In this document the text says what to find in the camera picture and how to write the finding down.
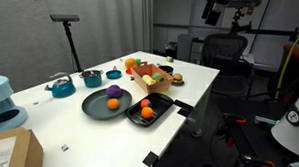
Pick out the green plush toy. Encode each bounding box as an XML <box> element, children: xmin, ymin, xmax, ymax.
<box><xmin>151</xmin><ymin>72</ymin><xmax>166</xmax><ymax>83</ymax></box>

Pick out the light blue toy appliance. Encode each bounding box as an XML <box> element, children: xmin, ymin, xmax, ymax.
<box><xmin>0</xmin><ymin>73</ymin><xmax>30</xmax><ymax>136</ymax></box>

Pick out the grey drawer cabinet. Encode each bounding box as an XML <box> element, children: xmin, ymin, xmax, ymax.
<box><xmin>175</xmin><ymin>33</ymin><xmax>205</xmax><ymax>63</ymax></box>

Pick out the black hanging panel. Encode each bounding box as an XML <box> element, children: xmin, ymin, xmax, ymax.
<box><xmin>173</xmin><ymin>98</ymin><xmax>195</xmax><ymax>112</ymax></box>

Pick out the grey oval plate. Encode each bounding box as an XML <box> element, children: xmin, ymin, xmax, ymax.
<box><xmin>80</xmin><ymin>86</ymin><xmax>133</xmax><ymax>122</ymax></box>

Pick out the short black tape strip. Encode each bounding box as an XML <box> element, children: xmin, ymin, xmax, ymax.
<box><xmin>176</xmin><ymin>107</ymin><xmax>192</xmax><ymax>118</ymax></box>

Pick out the small teal toy pan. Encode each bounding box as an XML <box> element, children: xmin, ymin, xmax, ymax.
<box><xmin>105</xmin><ymin>65</ymin><xmax>123</xmax><ymax>81</ymax></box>

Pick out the teal toy pot with lid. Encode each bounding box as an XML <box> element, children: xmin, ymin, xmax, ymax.
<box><xmin>77</xmin><ymin>68</ymin><xmax>105</xmax><ymax>89</ymax></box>

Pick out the orange plush ball toy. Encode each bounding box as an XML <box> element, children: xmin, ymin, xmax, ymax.
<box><xmin>140</xmin><ymin>106</ymin><xmax>155</xmax><ymax>120</ymax></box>
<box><xmin>107</xmin><ymin>97</ymin><xmax>121</xmax><ymax>110</ymax></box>

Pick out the large orange plush fruit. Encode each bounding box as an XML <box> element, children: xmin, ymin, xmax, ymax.
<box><xmin>124</xmin><ymin>58</ymin><xmax>137</xmax><ymax>70</ymax></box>

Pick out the yellow cable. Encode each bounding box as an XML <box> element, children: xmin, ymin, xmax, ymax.
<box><xmin>274</xmin><ymin>21</ymin><xmax>299</xmax><ymax>102</ymax></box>

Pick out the toy burger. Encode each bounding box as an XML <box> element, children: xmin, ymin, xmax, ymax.
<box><xmin>171</xmin><ymin>72</ymin><xmax>185</xmax><ymax>85</ymax></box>

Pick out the black tape patch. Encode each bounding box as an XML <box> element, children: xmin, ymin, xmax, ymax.
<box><xmin>142</xmin><ymin>150</ymin><xmax>160</xmax><ymax>167</ymax></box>

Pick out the black plastic tray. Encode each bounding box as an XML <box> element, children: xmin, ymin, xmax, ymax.
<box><xmin>125</xmin><ymin>91</ymin><xmax>175</xmax><ymax>128</ymax></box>

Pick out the orange checked cardboard box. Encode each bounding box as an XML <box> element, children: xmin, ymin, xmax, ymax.
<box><xmin>129</xmin><ymin>62</ymin><xmax>175</xmax><ymax>95</ymax></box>

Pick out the black stereo camera on stand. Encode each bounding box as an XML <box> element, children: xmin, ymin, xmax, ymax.
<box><xmin>200</xmin><ymin>0</ymin><xmax>262</xmax><ymax>35</ymax></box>

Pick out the purple plush eggplant toy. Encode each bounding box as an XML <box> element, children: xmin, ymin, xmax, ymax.
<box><xmin>105</xmin><ymin>84</ymin><xmax>123</xmax><ymax>100</ymax></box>

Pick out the teal toy kettle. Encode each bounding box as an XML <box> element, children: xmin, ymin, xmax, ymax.
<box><xmin>43</xmin><ymin>71</ymin><xmax>78</xmax><ymax>99</ymax></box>

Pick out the brown cardboard shipping box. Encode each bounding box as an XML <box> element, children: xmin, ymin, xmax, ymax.
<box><xmin>0</xmin><ymin>126</ymin><xmax>45</xmax><ymax>167</ymax></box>

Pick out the red plush tomato toy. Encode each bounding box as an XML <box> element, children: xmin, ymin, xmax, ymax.
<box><xmin>140</xmin><ymin>98</ymin><xmax>153</xmax><ymax>110</ymax></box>

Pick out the black stand pole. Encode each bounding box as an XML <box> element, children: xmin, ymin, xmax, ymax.
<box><xmin>47</xmin><ymin>13</ymin><xmax>86</xmax><ymax>73</ymax></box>

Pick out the black office chair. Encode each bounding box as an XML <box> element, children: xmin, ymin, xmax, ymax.
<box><xmin>200</xmin><ymin>32</ymin><xmax>255</xmax><ymax>98</ymax></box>

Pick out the yellow plush toy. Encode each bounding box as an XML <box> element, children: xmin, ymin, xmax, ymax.
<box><xmin>140</xmin><ymin>74</ymin><xmax>158</xmax><ymax>87</ymax></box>

